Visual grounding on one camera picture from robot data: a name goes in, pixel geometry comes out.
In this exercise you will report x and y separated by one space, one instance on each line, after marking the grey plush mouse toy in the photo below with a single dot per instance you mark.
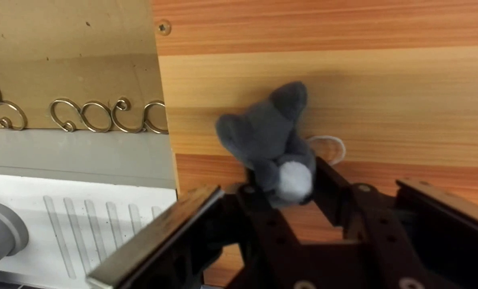
266 141

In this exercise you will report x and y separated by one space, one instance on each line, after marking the white sink basin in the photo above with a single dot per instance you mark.
84 147

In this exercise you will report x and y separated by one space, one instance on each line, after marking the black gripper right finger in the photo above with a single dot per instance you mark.
378 243

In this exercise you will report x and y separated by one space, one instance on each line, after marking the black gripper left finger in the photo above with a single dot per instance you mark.
274 256

